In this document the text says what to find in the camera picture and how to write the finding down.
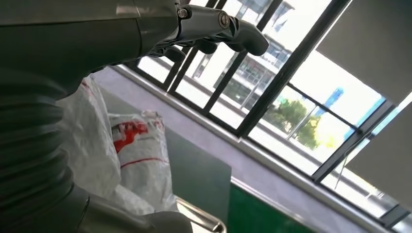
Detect plain white plastic package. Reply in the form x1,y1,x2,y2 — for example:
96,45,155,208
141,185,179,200
55,76,156,216

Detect white package with red print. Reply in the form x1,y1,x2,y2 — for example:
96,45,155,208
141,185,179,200
107,110,178,213

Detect green conveyor belt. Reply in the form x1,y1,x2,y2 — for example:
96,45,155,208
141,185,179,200
226,183,318,233

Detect grey flat panel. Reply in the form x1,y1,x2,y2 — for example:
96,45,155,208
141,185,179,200
100,90,233,226

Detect grey roller blind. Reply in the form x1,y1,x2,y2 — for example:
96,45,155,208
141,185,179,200
316,0,412,106
345,102,412,211

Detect black window frame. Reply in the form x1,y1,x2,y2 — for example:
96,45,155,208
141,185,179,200
123,0,412,230

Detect thin blind pull cord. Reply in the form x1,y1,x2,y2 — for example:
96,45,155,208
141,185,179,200
334,153,350,191

